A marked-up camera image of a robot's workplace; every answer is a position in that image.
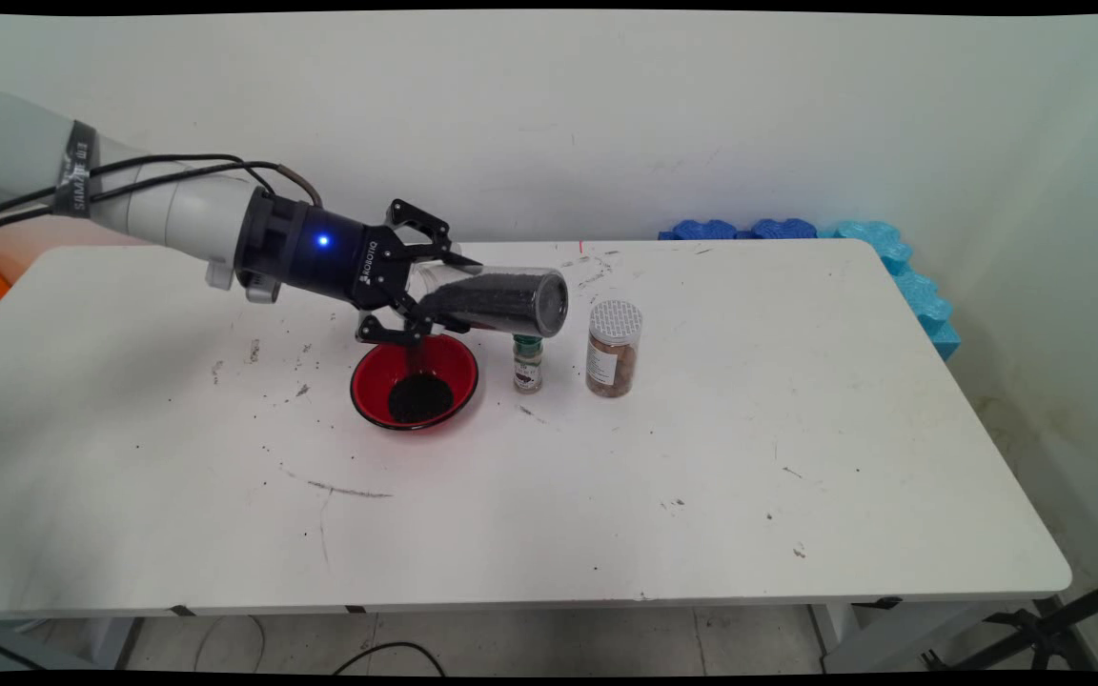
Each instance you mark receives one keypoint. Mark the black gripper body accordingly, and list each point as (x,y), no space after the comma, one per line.
(320,252)

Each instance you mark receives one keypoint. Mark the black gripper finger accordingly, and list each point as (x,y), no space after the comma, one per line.
(387,335)
(430,229)

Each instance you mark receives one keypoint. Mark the clear jar with black seeds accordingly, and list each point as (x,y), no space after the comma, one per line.
(511,300)

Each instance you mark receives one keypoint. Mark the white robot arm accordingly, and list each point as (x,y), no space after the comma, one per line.
(177,214)

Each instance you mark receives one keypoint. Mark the red bowl with black rim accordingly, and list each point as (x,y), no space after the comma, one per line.
(373,381)

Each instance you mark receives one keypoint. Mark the black seed pile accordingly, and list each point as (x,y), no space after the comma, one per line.
(420,398)

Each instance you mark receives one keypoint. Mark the small spice bottle green cap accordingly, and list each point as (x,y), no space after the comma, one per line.
(528,367)

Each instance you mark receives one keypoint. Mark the brown spice jar white lid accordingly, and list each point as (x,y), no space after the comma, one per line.
(614,357)

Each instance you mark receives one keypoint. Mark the dark blue foam mat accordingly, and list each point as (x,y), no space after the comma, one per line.
(711,230)

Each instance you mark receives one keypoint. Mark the white table leg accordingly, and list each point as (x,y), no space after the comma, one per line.
(115,638)

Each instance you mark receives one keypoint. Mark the light blue foam mat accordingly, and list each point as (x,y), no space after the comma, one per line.
(925,305)

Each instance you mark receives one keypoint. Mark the black tripod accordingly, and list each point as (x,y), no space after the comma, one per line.
(1045,629)

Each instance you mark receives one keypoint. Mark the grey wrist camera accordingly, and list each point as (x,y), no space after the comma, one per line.
(263,286)

